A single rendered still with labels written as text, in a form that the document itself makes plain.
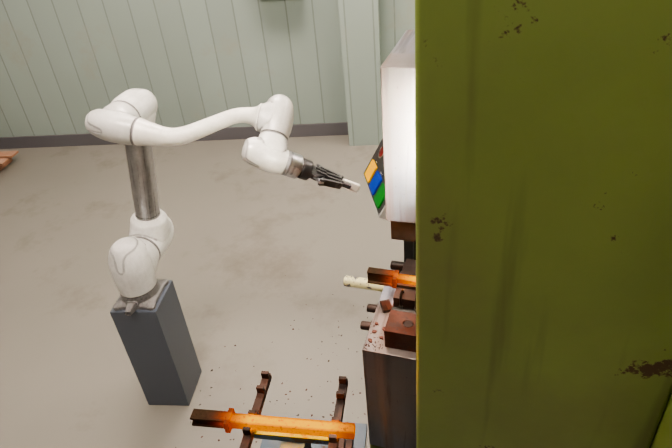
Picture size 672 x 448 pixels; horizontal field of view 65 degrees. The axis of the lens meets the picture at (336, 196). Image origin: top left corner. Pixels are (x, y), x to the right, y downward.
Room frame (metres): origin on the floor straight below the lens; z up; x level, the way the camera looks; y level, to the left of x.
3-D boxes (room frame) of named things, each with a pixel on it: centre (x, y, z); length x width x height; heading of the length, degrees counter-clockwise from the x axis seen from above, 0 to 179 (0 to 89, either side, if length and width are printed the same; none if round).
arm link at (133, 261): (1.73, 0.86, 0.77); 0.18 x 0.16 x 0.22; 170
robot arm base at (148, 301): (1.70, 0.87, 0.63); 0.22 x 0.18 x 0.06; 172
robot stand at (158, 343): (1.72, 0.86, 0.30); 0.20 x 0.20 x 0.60; 82
